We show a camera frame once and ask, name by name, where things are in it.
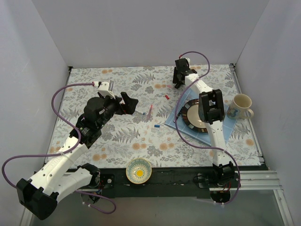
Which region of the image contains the pink marker pen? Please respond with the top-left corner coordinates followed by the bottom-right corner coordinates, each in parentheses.
top-left (147, 105), bottom-right (153, 120)

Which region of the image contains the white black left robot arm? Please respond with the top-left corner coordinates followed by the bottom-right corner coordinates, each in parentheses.
top-left (16, 92), bottom-right (138, 220)

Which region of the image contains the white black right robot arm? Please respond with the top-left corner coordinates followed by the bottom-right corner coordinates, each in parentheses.
top-left (173, 56), bottom-right (235, 187)

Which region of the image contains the striped rim cream plate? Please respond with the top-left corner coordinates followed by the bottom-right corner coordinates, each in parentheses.
top-left (181, 99), bottom-right (207, 133)

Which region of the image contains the floral patterned tablecloth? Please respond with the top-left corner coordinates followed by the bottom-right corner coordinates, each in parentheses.
top-left (44, 65), bottom-right (261, 169)

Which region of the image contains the yellow centre patterned bowl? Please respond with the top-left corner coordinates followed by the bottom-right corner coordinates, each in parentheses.
top-left (126, 158), bottom-right (152, 185)

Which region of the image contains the light blue checkered napkin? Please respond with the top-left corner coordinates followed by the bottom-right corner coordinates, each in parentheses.
top-left (164, 90), bottom-right (238, 146)

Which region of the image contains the cream painted mug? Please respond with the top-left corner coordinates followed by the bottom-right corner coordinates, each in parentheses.
top-left (226, 94), bottom-right (254, 120)

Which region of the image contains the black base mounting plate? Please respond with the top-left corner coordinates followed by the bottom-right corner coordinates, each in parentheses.
top-left (75, 166), bottom-right (269, 200)

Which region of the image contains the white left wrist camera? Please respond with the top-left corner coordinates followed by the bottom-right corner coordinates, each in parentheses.
top-left (98, 80), bottom-right (115, 98)

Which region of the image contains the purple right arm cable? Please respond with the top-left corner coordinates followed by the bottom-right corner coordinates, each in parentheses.
top-left (173, 51), bottom-right (242, 206)

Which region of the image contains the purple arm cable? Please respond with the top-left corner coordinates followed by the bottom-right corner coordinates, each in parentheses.
top-left (173, 51), bottom-right (242, 206)
top-left (1, 82), bottom-right (117, 214)

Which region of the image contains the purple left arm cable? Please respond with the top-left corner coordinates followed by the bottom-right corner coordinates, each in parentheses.
top-left (1, 82), bottom-right (117, 214)

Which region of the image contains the aluminium frame rail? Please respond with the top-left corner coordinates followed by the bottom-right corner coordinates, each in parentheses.
top-left (208, 171), bottom-right (294, 226)

